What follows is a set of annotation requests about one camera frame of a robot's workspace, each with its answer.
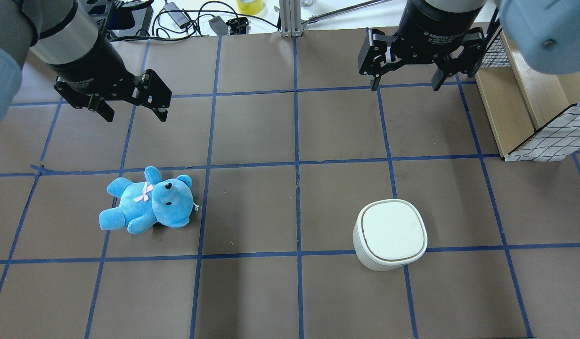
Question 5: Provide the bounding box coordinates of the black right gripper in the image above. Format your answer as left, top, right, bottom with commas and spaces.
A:
359, 0, 486, 92

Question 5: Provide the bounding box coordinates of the yellow tape roll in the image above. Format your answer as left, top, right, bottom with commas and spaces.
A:
236, 0, 265, 16

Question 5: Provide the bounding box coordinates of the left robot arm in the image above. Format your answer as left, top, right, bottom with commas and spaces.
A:
0, 0, 172, 122

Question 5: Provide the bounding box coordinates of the black cable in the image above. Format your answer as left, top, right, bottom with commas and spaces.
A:
151, 0, 281, 42

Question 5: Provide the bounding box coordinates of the blue teddy bear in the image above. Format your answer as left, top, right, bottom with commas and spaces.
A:
98, 167, 200, 234

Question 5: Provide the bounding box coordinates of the aluminium profile post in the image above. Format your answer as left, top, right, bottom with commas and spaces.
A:
279, 0, 303, 37

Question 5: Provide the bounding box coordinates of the grey metal rod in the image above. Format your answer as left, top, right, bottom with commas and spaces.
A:
301, 0, 390, 28

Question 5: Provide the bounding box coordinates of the wooden wire-mesh shelf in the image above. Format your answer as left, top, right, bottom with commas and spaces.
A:
475, 32, 580, 162

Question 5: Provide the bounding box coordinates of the small black clamp device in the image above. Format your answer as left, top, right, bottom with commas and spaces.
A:
208, 16, 249, 36

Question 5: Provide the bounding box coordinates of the black power adapter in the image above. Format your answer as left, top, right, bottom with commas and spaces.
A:
163, 2, 191, 29

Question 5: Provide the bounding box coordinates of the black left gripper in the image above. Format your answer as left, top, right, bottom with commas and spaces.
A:
31, 14, 172, 122

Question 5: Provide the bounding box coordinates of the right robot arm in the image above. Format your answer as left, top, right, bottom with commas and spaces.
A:
357, 0, 580, 91

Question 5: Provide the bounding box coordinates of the white trash can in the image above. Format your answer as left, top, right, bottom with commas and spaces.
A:
352, 198, 428, 272

